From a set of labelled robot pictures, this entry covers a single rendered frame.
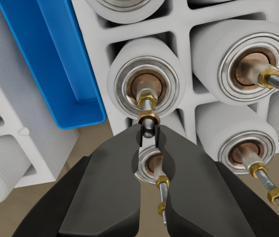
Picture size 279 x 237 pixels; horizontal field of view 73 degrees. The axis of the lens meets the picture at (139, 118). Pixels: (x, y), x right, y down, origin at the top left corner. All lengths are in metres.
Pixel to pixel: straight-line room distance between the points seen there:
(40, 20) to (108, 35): 0.23
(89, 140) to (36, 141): 0.21
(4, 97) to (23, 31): 0.12
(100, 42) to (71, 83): 0.24
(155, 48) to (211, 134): 0.15
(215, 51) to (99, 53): 0.16
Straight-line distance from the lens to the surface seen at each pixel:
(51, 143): 0.45
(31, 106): 0.42
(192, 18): 0.29
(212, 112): 0.32
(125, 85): 0.22
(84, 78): 0.50
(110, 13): 0.21
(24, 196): 0.85
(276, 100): 0.38
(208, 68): 0.24
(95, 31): 0.29
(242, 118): 0.29
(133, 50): 0.22
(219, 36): 0.25
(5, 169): 0.40
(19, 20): 0.43
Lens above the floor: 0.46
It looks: 62 degrees down
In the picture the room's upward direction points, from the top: 178 degrees counter-clockwise
